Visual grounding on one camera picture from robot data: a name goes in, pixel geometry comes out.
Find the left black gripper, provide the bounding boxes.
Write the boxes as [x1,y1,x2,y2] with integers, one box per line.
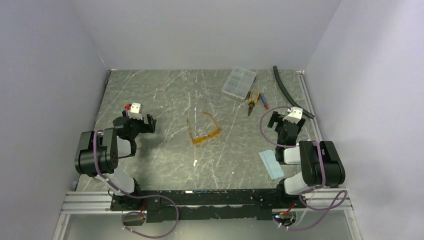
[122,110,156,140]

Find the light blue cleaning cloth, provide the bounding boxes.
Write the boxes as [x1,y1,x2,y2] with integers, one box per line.
[259,150,285,180]

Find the orange transparent sunglasses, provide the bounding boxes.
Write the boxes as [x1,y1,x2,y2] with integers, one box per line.
[186,111,221,145]

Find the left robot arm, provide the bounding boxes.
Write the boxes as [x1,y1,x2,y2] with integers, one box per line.
[74,114,157,211]

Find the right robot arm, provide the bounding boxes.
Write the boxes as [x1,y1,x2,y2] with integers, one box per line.
[267,110,346,208]

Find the clear plastic organizer box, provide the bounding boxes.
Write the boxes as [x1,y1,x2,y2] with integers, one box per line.
[222,67,257,100]

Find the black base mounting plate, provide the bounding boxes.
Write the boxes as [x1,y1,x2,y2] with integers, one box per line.
[110,185,304,223]

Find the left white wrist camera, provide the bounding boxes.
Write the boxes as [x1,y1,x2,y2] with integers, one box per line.
[127,102,143,120]

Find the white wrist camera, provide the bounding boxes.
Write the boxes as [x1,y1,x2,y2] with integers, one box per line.
[127,102,143,120]
[283,106,303,124]

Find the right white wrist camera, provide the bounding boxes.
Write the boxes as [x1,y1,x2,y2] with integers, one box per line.
[283,106,303,124]

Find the yellow handled pliers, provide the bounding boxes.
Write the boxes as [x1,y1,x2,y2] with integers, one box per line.
[247,90,260,116]

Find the black rubber hose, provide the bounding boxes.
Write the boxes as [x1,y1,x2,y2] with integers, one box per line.
[272,65,316,120]

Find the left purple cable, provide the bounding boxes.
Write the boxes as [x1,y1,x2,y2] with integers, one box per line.
[92,129,180,240]

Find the aluminium frame rail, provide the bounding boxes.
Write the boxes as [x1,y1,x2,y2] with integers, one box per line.
[61,188,353,214]

